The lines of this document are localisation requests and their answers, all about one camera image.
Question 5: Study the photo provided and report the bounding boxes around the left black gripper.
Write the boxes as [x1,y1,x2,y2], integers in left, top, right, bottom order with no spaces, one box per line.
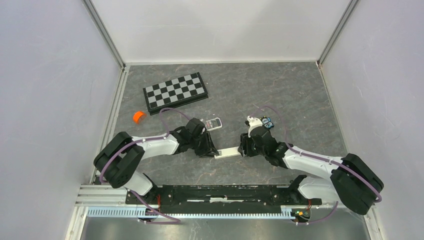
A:
[189,130,219,158]

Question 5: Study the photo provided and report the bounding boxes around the slim white remote control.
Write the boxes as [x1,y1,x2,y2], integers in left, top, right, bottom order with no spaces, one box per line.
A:
[214,147,241,159]

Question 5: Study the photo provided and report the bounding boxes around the white remote with buttons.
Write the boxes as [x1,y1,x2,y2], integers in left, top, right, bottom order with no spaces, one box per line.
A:
[205,117,223,132]

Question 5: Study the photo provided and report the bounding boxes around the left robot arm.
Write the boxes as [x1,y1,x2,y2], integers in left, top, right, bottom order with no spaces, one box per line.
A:
[93,118,219,204]

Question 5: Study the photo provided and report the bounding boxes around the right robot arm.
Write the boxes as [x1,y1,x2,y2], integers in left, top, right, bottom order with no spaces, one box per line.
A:
[238,127,384,215]

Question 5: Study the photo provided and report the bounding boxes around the black white chessboard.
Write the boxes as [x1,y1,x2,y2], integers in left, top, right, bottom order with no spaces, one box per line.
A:
[143,72,209,115]

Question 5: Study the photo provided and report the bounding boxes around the orange plastic cup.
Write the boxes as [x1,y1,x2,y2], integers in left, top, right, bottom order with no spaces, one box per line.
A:
[132,111,147,124]

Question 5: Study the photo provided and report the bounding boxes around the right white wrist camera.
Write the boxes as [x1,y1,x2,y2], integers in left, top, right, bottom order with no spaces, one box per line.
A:
[246,115,264,138]

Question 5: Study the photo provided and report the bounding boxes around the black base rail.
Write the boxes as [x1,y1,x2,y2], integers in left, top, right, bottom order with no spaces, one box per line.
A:
[143,184,322,214]

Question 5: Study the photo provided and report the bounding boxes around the white toothed cable duct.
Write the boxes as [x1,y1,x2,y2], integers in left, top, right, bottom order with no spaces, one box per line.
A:
[86,205,308,220]

